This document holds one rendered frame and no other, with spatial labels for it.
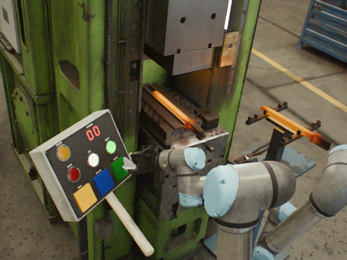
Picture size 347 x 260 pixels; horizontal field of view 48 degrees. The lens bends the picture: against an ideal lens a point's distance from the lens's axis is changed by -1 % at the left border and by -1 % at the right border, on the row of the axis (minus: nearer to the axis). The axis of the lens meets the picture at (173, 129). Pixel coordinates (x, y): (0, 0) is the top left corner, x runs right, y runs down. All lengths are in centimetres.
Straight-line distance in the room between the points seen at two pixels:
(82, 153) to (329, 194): 82
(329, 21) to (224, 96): 361
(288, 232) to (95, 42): 99
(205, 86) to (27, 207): 150
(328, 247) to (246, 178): 202
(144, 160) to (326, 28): 448
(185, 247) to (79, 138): 124
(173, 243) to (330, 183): 134
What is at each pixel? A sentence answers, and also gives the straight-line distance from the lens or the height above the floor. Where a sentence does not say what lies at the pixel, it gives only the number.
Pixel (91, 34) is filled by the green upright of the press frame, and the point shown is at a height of 144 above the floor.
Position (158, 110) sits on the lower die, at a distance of 195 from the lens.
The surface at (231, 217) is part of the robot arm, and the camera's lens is 94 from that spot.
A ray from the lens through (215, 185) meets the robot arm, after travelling 92.
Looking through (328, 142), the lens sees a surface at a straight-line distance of 193.
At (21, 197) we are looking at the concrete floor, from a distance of 295.
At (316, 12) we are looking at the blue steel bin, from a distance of 570.
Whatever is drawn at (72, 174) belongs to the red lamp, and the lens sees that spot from 140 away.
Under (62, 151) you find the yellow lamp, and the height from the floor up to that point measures 117.
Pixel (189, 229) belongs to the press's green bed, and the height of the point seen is 21.
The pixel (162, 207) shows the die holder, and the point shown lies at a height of 56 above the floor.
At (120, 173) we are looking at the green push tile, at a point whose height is 100.
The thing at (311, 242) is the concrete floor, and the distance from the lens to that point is 288.
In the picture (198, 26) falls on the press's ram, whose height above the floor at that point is 147.
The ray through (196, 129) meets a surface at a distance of 180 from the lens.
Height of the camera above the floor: 201
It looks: 34 degrees down
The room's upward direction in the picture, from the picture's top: 6 degrees clockwise
